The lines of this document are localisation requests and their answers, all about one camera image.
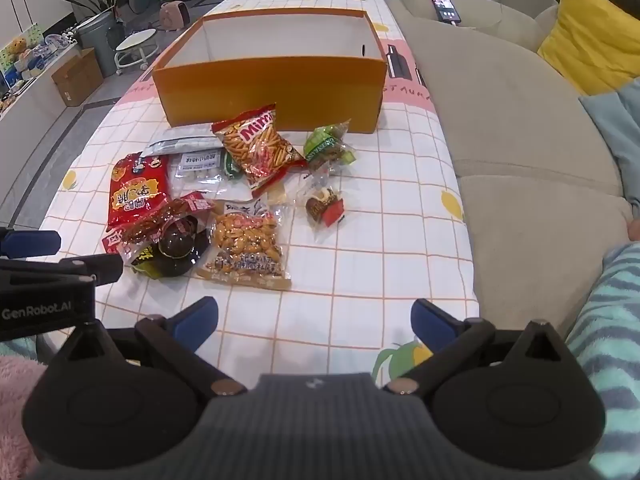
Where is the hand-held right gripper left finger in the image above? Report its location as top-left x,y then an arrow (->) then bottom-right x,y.
50,296 -> 248,396

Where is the silver snack packet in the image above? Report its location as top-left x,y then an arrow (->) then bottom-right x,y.
140,127 -> 221,157

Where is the small pink heater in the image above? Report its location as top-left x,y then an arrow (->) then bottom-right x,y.
159,1 -> 193,30

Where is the white low cabinet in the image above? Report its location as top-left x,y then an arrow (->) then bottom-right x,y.
0,50 -> 83,123

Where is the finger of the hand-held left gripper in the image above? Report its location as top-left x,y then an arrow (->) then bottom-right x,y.
0,253 -> 124,288
0,229 -> 62,257

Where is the small green packet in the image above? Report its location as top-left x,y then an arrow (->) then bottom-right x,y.
223,152 -> 246,181

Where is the smartphone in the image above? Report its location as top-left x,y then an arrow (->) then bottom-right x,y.
429,0 -> 462,25

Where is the brown cardboard carton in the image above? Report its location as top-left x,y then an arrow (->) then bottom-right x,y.
51,47 -> 104,107

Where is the pink fluffy cloth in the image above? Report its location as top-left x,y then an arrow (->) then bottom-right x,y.
0,337 -> 51,480

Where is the orange cardboard box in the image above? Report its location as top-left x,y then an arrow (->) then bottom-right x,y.
151,7 -> 388,134

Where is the clear packet white label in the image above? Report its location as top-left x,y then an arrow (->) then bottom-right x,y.
167,149 -> 236,196

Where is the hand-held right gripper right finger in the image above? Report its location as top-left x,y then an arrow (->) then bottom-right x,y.
382,298 -> 581,396

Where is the peanut bag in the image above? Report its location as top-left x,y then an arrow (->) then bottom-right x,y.
196,199 -> 292,291

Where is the small clear candy packet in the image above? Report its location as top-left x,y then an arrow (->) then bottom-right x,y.
300,172 -> 348,243

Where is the white round stool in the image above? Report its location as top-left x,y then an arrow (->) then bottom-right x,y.
115,30 -> 160,72

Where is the light blue blanket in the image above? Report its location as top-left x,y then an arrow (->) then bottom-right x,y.
580,80 -> 640,221

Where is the teal striped fleece clothing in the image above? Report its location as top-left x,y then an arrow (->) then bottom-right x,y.
565,242 -> 640,461

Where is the green nut packet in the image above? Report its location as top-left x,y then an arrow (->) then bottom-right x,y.
303,120 -> 358,171

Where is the row of plush toys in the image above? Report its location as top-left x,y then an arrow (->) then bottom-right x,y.
0,22 -> 81,111

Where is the beige sofa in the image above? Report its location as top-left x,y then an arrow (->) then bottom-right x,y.
385,0 -> 640,341

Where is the red meat snack packet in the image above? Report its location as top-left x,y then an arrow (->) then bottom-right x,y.
102,191 -> 217,261

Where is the yellow pillow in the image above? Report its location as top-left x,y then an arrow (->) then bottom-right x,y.
537,0 -> 640,96

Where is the large red snack bag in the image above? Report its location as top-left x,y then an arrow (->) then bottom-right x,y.
107,152 -> 173,228

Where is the grey bin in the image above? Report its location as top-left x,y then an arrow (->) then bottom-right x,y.
75,10 -> 126,78

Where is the fries print snack bag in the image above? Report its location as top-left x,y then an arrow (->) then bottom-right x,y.
211,103 -> 307,198

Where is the dark round snack packet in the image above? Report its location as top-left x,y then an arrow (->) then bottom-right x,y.
131,215 -> 213,281

